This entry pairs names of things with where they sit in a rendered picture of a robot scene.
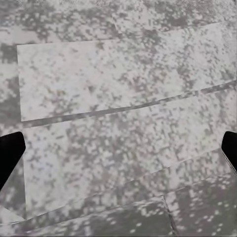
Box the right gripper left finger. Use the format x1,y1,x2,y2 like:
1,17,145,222
0,131,26,191

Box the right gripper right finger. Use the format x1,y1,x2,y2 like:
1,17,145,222
221,131,237,170

